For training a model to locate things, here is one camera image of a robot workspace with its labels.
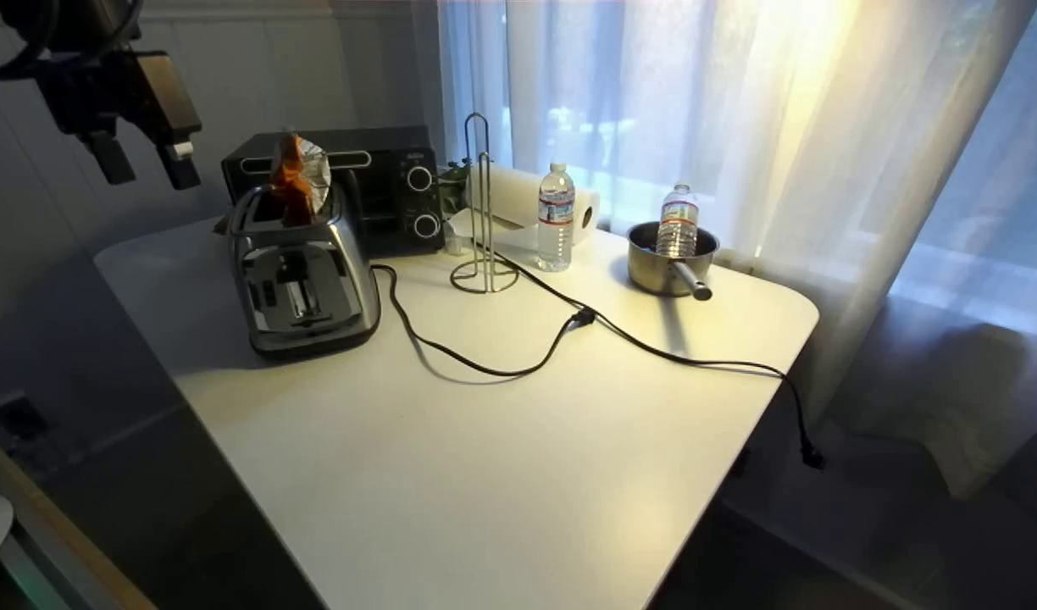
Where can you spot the silver two-slot toaster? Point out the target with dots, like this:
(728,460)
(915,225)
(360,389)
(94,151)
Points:
(304,287)

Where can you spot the water bottle in pot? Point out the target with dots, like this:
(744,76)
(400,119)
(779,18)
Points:
(679,222)

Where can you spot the white paper towel roll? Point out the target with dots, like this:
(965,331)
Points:
(516,198)

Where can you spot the white sheer curtain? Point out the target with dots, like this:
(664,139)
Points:
(819,133)

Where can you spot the metal paper towel holder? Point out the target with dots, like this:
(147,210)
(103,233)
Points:
(482,271)

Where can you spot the white table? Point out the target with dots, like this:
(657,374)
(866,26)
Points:
(539,450)

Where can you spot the small steel saucepan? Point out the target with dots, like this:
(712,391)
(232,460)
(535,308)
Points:
(670,276)

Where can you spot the clear water bottle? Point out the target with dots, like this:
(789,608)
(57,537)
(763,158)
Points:
(557,202)

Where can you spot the black toaster oven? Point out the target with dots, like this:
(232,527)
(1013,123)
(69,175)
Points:
(385,183)

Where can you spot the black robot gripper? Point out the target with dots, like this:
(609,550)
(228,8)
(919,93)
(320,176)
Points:
(86,65)

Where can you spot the orange snack bag in toaster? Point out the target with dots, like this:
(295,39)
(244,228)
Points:
(304,181)

